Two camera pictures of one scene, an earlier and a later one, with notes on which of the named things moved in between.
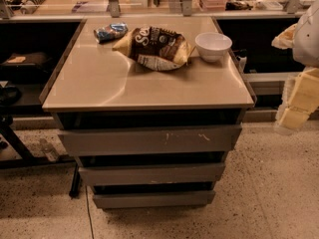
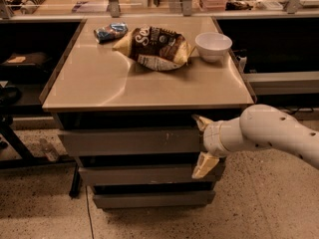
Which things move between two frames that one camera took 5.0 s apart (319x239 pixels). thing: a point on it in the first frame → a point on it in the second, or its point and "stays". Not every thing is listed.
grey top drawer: x=203 y=138 stays
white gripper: x=307 y=39 → x=211 y=139
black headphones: x=10 y=96 stays
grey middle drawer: x=109 y=174 stays
